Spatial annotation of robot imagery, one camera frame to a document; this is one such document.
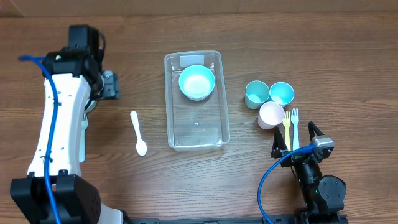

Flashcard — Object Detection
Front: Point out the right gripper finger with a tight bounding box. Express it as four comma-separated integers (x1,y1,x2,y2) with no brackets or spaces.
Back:
308,121,323,139
272,126,287,152

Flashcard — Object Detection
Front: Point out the light blue fork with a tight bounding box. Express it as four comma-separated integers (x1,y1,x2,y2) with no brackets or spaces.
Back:
79,113,88,162
291,108,300,151

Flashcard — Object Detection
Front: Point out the white plastic spoon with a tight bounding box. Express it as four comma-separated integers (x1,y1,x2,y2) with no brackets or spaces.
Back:
130,111,147,157

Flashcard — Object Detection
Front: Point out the teal bowl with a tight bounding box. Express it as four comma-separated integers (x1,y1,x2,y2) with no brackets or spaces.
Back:
178,65,216,101

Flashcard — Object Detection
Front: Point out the light blue bowl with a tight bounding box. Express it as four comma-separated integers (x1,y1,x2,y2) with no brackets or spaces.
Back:
84,99,97,113

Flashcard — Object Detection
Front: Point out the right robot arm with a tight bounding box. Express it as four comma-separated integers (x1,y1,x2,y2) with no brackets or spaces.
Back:
271,122,348,224

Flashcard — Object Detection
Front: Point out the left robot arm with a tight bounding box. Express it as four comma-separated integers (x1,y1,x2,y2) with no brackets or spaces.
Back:
10,25,128,223

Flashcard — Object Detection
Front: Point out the clear plastic container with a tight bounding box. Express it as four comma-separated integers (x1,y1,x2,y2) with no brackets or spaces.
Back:
164,50,230,152

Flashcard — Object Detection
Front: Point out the yellow fork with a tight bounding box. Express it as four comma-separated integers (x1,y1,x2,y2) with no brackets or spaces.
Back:
282,111,291,151

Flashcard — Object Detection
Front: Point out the pink cup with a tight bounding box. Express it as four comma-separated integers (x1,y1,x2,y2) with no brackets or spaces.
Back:
257,101,285,130

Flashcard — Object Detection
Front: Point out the blue cup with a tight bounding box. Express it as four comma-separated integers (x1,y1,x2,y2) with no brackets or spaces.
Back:
269,82,295,107

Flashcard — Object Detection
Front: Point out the green cup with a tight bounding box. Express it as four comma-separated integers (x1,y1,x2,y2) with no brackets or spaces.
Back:
245,80,269,109

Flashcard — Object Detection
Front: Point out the right blue cable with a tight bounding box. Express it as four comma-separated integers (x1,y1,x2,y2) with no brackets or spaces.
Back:
257,144,317,224

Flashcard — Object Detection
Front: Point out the blue cable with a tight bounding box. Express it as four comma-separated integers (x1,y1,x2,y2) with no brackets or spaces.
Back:
17,54,63,224
257,144,317,224

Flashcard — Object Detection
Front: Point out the left blue cable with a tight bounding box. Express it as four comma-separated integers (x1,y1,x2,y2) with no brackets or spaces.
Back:
17,54,63,224

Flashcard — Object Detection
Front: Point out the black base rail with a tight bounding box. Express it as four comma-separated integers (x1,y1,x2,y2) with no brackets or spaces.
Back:
124,215,349,224

